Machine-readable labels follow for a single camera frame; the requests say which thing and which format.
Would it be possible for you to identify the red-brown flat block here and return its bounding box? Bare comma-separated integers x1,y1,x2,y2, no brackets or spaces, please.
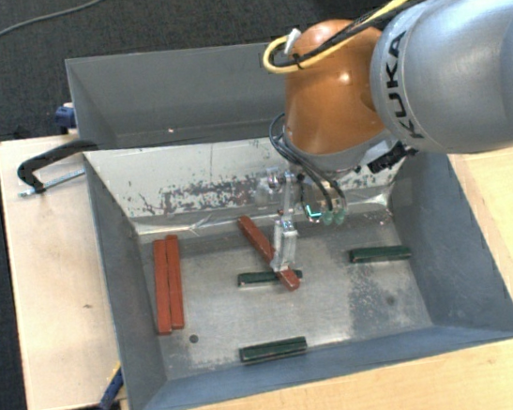
158,233,192,332
144,237,180,337
236,209,304,298

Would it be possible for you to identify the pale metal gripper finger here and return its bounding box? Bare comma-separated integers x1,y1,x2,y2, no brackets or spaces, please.
276,220,304,273
264,221,292,273

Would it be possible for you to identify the dark green flat block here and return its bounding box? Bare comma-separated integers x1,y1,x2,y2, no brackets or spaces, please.
348,240,414,267
237,334,309,365
236,264,305,290

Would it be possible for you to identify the grey metal bin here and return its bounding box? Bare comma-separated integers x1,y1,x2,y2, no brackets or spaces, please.
64,0,513,410

